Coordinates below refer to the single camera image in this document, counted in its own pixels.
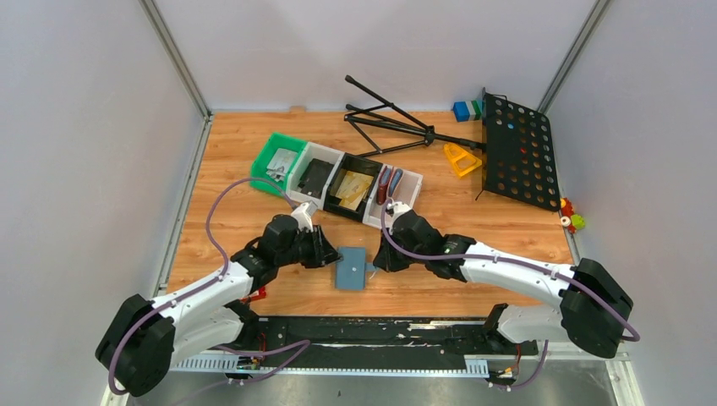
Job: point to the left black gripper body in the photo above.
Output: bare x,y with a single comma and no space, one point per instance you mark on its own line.
309,247

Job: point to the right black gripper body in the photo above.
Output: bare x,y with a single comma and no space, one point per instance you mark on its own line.
398,260

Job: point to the blue card holder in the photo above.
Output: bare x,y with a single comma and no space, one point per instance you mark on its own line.
353,269
396,176

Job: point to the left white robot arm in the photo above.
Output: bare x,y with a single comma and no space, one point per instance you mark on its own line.
147,337

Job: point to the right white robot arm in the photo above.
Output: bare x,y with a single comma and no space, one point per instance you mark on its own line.
581,303

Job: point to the black cards stack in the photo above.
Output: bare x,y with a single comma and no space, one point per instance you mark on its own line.
314,178

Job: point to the gold cards stack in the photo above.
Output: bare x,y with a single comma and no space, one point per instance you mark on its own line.
353,188

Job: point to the white bin with card holders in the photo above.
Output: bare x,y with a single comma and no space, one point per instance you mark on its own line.
406,191

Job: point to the red card holder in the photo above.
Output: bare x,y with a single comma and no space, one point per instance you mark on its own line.
383,182

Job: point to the silver cards stack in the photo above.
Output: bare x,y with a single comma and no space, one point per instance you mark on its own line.
280,164

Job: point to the white bin with black cards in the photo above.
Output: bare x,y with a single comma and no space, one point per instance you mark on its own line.
312,151

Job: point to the red toy brick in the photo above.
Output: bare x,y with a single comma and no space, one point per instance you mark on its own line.
256,295

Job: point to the black plastic bin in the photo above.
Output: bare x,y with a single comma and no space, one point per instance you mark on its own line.
357,164

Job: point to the green plastic bin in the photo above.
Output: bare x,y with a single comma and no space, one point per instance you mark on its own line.
258,167

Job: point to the yellow triangle toy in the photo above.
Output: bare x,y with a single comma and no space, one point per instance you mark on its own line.
462,161

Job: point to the black folded tripod stand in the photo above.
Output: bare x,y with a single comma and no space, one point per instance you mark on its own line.
358,117

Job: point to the blue green toy blocks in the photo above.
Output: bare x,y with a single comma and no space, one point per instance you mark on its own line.
465,111

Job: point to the black perforated music desk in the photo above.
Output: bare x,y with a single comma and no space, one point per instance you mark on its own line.
518,156

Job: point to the colourful toy pile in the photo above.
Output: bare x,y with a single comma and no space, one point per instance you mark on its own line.
570,220

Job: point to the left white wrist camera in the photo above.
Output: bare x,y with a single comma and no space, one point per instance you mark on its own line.
303,215

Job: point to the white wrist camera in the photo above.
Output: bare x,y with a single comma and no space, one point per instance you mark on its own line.
303,215
394,209

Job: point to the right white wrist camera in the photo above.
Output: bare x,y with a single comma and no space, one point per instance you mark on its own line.
394,209

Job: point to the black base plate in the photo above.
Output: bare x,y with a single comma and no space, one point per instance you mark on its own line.
376,343

